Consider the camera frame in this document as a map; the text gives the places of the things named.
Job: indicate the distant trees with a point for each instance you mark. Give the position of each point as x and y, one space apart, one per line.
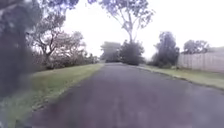
110 51

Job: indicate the dark round bush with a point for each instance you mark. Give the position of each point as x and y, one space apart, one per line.
132 53

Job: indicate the grey asphalt road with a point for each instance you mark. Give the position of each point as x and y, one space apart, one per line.
126 100

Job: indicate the tall thin-trunked tree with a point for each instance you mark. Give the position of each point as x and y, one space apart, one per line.
130 20

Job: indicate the dark dense tree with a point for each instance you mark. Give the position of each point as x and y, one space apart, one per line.
166 50

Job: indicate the grass verge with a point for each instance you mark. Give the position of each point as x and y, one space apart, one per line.
56 83

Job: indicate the spreading tree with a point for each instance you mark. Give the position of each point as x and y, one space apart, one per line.
55 45

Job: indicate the trees behind fence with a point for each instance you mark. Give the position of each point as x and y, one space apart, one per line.
195 46

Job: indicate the grass strip by fence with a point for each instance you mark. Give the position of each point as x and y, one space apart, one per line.
200 76

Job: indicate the pale wooden fence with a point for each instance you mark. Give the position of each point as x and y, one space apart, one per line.
203 61

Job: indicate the dark blurred tree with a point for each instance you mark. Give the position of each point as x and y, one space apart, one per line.
13 50

